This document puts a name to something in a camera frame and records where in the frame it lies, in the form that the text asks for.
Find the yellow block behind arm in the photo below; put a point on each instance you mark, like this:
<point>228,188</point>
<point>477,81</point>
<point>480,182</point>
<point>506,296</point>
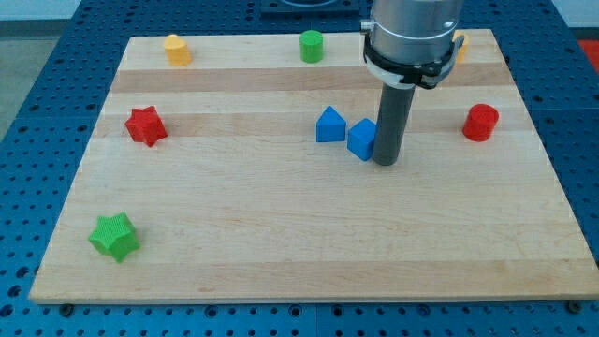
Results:
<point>463,46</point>

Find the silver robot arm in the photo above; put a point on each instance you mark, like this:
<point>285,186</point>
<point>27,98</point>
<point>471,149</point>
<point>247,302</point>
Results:
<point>411,42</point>

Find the blue triangle block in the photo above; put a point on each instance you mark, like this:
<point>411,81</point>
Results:
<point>330,126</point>

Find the blue cube block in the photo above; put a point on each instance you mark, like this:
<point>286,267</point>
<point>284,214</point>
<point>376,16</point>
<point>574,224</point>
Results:
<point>361,138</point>

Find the wooden board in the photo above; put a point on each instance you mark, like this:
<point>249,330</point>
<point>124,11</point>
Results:
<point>240,203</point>

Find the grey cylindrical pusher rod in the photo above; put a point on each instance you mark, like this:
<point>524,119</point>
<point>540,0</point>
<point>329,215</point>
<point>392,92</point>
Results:
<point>392,118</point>

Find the green cylinder block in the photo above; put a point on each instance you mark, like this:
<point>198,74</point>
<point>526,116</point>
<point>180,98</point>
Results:
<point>311,47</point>

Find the red star block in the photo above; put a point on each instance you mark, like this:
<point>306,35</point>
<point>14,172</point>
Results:
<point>145,125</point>

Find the yellow heart block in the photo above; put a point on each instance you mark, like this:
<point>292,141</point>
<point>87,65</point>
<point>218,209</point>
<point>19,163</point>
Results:
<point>177,51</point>

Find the red cylinder block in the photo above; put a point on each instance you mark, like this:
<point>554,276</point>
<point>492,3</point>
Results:
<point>480,122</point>

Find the green star block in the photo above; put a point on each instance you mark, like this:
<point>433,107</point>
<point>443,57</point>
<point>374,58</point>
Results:
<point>114,236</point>

